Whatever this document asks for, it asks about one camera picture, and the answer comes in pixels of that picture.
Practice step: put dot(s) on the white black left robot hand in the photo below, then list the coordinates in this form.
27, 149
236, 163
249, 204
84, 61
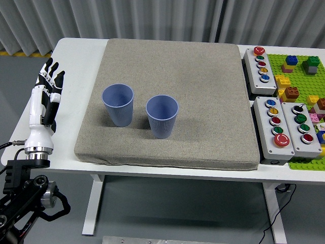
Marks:
35, 106

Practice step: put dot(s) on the blue ribbed cup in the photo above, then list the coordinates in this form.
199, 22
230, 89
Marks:
119, 111
162, 124

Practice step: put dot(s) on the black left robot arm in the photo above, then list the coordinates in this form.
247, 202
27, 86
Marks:
23, 188

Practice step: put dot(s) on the yellow black floor tape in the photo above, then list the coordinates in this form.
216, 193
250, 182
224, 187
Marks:
23, 54

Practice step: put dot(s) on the grey pleated curtain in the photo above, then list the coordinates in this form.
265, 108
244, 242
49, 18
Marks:
101, 17

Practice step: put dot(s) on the white table leg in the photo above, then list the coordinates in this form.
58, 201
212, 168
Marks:
275, 211
92, 203

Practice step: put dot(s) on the grey-brown mat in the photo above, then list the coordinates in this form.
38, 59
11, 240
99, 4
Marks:
193, 84

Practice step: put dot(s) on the grey five-button box, slim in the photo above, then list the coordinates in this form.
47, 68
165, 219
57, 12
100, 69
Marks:
254, 76

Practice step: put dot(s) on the grey five-button box, large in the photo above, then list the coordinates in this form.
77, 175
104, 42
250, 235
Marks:
266, 142

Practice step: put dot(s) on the small yellow block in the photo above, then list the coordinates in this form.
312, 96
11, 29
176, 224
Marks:
280, 92

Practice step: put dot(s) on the large yellow block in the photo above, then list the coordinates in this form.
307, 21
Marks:
282, 80

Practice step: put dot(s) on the blue yellow pink block stack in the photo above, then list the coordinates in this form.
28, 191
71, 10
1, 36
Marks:
290, 62

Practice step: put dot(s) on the green brick baseplate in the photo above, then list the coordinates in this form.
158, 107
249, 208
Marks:
300, 81

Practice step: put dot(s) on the green grey block stack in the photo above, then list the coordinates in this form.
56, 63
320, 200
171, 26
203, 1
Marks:
311, 64

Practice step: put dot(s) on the brown pink block stack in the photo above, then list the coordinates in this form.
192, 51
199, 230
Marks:
320, 106

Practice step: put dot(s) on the grey box with selector switch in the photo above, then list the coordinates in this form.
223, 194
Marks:
292, 122

